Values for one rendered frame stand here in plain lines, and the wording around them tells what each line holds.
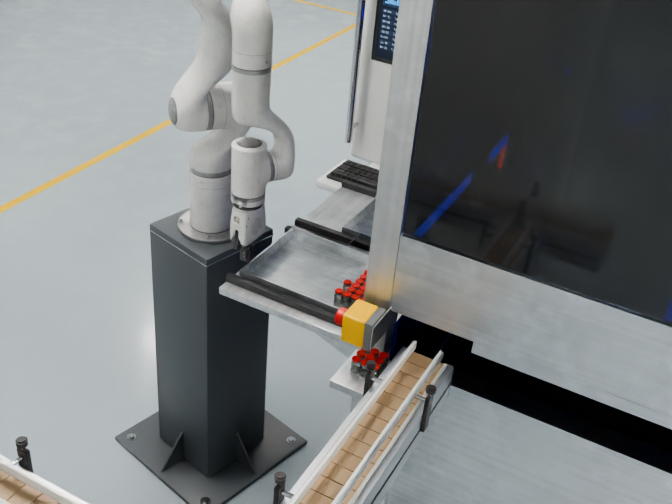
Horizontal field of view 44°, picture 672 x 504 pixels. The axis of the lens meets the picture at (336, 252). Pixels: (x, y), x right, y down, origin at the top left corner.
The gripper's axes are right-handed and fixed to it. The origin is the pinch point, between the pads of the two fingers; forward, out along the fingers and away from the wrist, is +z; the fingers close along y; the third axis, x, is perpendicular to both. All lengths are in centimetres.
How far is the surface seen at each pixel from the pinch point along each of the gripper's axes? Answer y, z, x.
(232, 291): -10.6, 4.5, -2.9
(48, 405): -2, 93, 79
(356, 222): 36.6, 3.7, -13.6
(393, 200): -12, -36, -43
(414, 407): -29, -1, -60
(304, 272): 6.8, 4.3, -13.7
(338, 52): 388, 93, 172
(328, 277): 8.4, 4.3, -19.9
